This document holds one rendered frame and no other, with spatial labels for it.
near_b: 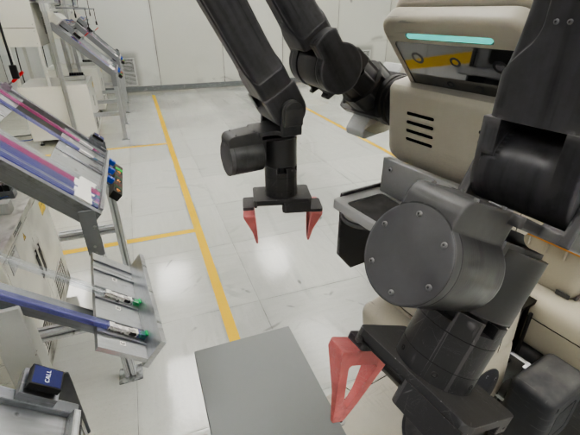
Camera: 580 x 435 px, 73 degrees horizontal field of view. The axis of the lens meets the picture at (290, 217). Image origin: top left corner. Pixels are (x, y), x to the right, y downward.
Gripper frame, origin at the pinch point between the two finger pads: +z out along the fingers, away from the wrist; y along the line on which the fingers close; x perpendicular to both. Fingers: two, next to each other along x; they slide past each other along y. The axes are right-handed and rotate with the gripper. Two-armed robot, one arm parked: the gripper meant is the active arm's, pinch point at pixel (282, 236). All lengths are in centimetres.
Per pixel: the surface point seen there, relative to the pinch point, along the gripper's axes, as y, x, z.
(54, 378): -38.8, -16.4, 14.0
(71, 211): -63, 54, 17
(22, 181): -73, 52, 5
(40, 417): -40.5, -20.3, 17.9
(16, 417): -43, -22, 16
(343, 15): 200, 804, -36
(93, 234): -57, 52, 24
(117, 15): -211, 701, -43
